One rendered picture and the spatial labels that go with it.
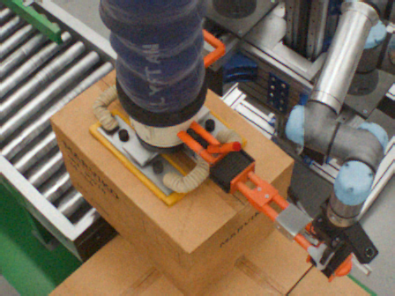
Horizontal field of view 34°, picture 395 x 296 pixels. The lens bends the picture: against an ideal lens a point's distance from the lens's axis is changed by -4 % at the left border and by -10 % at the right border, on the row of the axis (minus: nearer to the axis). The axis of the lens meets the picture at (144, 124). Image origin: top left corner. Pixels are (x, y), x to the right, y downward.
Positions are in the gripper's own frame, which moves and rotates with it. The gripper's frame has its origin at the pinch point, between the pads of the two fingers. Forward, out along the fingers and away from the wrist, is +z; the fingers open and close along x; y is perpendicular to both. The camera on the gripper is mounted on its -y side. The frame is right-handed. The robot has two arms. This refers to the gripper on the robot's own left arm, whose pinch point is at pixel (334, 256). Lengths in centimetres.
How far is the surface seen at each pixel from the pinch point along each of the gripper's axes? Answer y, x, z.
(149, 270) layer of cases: 53, 19, 66
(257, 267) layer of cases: 28, -8, 66
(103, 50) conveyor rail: 135, -29, 60
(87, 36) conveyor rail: 146, -29, 60
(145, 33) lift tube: 53, 8, -42
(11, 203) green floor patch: 142, 33, 120
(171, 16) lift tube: 50, 4, -46
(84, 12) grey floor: 212, -66, 118
